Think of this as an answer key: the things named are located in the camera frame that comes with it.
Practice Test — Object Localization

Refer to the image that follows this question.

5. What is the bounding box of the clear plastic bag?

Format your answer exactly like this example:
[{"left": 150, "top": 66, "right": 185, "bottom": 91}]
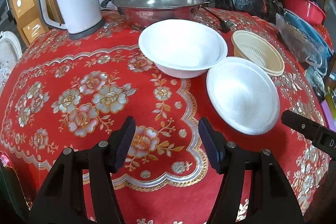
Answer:
[{"left": 276, "top": 13, "right": 328, "bottom": 67}]

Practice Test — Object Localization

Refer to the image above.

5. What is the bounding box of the black power cord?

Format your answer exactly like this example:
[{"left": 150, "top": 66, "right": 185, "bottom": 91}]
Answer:
[{"left": 202, "top": 6, "right": 234, "bottom": 33}]

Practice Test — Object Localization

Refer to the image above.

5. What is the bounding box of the red floral tablecloth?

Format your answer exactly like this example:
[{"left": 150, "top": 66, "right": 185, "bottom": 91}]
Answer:
[{"left": 0, "top": 6, "right": 331, "bottom": 224}]

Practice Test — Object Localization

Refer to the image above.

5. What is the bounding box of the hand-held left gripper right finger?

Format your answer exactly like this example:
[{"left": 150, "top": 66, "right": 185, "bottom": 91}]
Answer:
[{"left": 198, "top": 117, "right": 305, "bottom": 224}]

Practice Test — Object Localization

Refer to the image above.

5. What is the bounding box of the white ornate chair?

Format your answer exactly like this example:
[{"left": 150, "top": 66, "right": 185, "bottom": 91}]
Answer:
[{"left": 0, "top": 30, "right": 24, "bottom": 88}]

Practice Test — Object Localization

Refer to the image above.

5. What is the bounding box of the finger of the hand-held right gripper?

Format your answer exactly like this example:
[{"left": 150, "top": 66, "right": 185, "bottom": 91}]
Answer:
[{"left": 281, "top": 110, "right": 328, "bottom": 147}]

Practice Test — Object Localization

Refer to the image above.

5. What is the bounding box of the cream ribbed plastic bowl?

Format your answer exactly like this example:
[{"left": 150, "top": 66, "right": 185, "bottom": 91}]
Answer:
[{"left": 231, "top": 30, "right": 285, "bottom": 76}]

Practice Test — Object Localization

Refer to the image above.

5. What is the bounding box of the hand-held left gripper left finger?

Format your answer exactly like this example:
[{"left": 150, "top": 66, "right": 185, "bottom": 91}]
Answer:
[{"left": 26, "top": 116, "right": 136, "bottom": 224}]

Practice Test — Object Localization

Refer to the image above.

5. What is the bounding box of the yellow pink packet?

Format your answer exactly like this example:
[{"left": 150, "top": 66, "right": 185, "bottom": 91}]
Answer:
[{"left": 324, "top": 88, "right": 336, "bottom": 119}]

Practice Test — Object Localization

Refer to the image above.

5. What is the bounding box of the red plastic basin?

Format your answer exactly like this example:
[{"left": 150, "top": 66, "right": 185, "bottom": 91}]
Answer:
[{"left": 280, "top": 0, "right": 326, "bottom": 25}]

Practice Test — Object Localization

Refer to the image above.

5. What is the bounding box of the stainless steel pot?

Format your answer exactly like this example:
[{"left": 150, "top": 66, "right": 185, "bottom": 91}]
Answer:
[{"left": 101, "top": 0, "right": 214, "bottom": 29}]

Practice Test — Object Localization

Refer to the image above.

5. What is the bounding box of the large black plastic bag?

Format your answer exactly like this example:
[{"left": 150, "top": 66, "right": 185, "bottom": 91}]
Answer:
[{"left": 215, "top": 0, "right": 284, "bottom": 24}]

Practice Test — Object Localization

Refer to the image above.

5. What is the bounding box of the blue plastic bag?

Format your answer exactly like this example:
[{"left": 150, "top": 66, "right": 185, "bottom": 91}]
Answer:
[{"left": 285, "top": 9, "right": 334, "bottom": 56}]

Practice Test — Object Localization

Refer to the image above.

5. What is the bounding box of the white foam bowl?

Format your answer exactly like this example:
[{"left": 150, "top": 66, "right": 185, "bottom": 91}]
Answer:
[
  {"left": 206, "top": 57, "right": 280, "bottom": 135},
  {"left": 138, "top": 19, "right": 228, "bottom": 79}
]

